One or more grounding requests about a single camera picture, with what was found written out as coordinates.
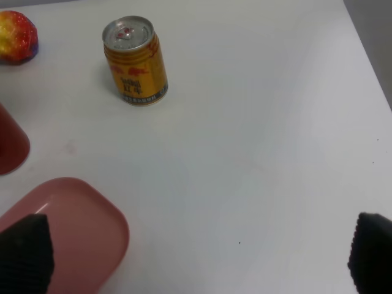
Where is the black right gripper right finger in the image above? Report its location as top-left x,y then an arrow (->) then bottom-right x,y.
347,213 -> 391,294

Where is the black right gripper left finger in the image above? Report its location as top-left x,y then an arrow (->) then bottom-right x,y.
1,214 -> 55,293

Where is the pink plastic plate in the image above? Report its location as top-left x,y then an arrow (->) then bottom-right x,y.
1,178 -> 129,293

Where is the red herbal tea can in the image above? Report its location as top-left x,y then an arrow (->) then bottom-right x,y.
0,105 -> 30,176

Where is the red yellow dimpled ball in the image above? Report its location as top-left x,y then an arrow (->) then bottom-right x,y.
1,10 -> 39,64

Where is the gold energy drink can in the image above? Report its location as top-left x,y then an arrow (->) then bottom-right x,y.
102,16 -> 168,106

